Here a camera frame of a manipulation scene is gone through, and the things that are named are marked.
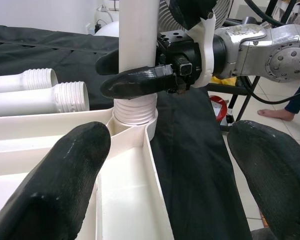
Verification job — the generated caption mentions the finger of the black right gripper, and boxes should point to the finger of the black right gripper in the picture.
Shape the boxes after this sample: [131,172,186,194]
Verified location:
[95,48,121,76]
[100,64,176,101]

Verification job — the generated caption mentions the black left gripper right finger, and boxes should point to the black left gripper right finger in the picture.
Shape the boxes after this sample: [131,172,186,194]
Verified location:
[226,119,300,240]

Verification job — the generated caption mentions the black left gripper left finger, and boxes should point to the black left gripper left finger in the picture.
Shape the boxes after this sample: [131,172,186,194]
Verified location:
[0,121,112,240]

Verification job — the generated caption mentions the white plastic table leg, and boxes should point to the white plastic table leg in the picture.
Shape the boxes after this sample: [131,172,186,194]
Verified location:
[0,80,91,118]
[113,0,159,126]
[0,67,60,95]

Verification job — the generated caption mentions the white plastic children table top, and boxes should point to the white plastic children table top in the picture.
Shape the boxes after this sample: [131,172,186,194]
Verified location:
[0,107,176,240]

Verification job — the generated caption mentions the white fan head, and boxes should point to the white fan head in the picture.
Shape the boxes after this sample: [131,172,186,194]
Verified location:
[156,0,232,35]

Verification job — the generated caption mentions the yellow cloth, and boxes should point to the yellow cloth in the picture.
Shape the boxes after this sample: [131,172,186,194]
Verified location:
[211,75,238,87]

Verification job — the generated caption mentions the red plastic bucket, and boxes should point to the red plastic bucket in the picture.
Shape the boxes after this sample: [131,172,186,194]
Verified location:
[209,94,228,124]

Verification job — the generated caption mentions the person's bare foot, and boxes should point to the person's bare foot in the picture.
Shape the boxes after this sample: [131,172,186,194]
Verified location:
[257,107,295,123]

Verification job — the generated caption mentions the black tablecloth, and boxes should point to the black tablecloth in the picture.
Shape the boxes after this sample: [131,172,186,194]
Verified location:
[0,24,253,240]

